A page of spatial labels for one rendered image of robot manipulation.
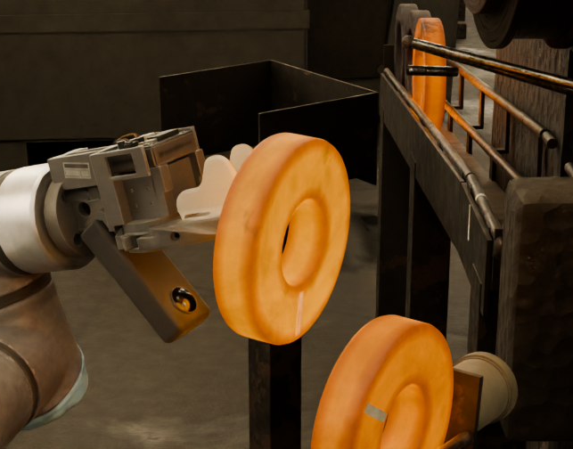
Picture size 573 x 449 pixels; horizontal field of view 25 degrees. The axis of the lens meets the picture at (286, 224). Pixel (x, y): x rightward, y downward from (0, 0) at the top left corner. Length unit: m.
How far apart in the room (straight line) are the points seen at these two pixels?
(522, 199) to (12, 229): 0.44
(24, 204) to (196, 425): 1.43
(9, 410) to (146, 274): 0.16
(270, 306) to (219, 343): 1.83
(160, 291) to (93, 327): 1.83
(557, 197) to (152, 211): 0.37
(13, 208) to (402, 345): 0.34
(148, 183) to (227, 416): 1.50
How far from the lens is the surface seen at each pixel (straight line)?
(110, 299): 3.00
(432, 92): 2.03
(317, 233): 0.99
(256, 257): 0.89
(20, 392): 1.09
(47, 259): 1.06
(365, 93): 1.86
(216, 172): 0.95
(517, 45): 1.72
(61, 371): 1.15
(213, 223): 0.95
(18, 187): 1.07
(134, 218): 1.01
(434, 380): 0.97
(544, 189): 1.17
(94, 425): 2.46
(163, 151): 0.99
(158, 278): 1.04
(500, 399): 1.07
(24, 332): 1.13
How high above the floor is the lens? 1.16
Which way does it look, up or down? 20 degrees down
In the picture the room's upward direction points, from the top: straight up
